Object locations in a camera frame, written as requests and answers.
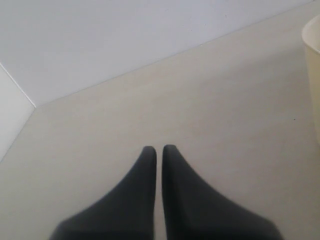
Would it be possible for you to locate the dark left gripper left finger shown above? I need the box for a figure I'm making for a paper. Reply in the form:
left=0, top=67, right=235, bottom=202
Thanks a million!
left=50, top=146, right=157, bottom=240

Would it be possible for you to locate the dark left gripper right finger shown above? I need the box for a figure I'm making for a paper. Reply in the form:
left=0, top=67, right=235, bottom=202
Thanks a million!
left=161, top=144, right=283, bottom=240

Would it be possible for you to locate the large cream plastic bin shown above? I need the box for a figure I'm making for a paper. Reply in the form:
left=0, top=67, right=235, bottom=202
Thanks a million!
left=301, top=15, right=320, bottom=144

